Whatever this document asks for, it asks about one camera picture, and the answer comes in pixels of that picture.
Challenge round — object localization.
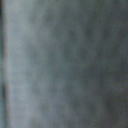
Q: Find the black air fryer drawer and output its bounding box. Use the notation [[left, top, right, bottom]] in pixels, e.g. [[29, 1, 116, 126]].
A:
[[0, 0, 128, 128]]

